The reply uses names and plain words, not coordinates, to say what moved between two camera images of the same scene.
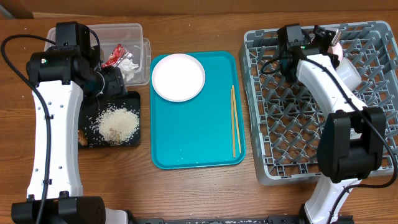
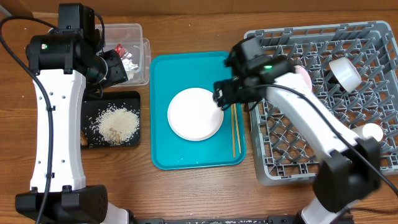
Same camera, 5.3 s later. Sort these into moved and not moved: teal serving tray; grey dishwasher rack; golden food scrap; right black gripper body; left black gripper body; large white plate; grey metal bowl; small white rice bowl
Moved: small white rice bowl; large white plate; right black gripper body; left black gripper body
Not moved: grey metal bowl; golden food scrap; grey dishwasher rack; teal serving tray
